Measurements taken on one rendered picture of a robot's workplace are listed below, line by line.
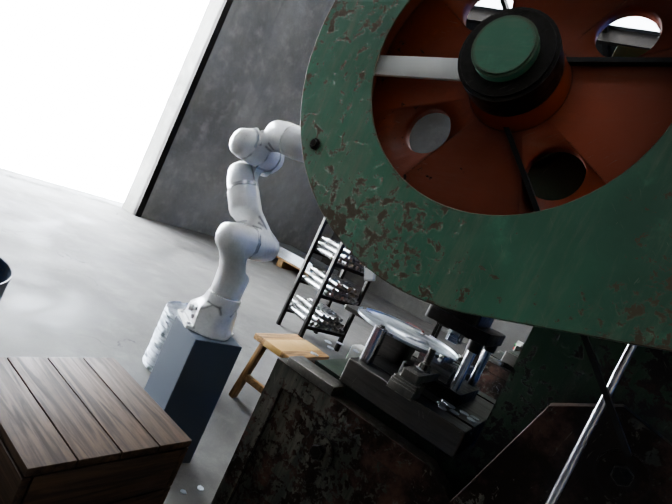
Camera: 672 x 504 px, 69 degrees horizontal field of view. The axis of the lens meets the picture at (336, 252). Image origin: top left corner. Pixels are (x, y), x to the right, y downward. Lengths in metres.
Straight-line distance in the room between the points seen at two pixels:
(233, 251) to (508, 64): 1.04
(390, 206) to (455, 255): 0.15
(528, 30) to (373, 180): 0.34
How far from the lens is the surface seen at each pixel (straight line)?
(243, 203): 1.65
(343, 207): 0.91
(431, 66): 0.96
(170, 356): 1.74
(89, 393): 1.36
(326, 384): 1.12
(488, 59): 0.83
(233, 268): 1.61
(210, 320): 1.66
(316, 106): 1.02
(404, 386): 1.07
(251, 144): 1.65
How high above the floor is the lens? 0.99
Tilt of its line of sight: 4 degrees down
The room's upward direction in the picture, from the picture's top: 25 degrees clockwise
